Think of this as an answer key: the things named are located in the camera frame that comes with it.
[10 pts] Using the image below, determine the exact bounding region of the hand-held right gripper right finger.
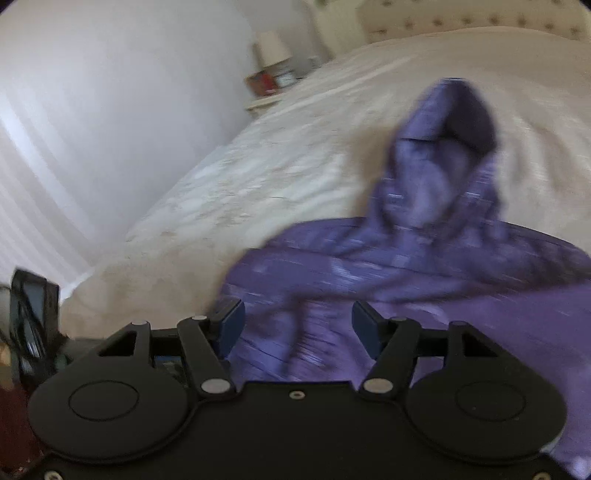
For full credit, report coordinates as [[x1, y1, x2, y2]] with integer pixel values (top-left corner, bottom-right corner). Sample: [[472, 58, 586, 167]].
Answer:
[[352, 300, 505, 401]]

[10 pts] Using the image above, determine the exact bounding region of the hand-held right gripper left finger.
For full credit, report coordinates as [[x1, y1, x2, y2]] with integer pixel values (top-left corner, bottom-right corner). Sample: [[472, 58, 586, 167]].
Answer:
[[96, 298, 246, 401]]

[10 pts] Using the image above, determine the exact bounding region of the purple hoodie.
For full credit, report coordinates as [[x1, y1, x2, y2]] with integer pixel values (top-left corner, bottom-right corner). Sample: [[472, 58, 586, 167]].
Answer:
[[215, 78, 591, 478]]

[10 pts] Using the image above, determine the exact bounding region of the bed with cream bedspread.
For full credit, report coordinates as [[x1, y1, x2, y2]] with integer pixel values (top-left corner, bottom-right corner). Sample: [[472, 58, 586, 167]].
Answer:
[[60, 25, 591, 334]]

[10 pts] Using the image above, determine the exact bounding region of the cream nightstand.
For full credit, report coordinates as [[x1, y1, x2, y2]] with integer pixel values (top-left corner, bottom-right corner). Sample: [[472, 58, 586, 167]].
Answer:
[[244, 90, 289, 115]]

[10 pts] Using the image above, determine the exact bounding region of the white table lamp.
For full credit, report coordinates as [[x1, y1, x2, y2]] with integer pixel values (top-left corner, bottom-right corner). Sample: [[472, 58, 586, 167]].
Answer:
[[253, 30, 294, 71]]

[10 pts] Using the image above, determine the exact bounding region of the cream tufted headboard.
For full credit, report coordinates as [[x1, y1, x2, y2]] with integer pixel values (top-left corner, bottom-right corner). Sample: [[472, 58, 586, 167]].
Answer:
[[305, 0, 589, 51]]

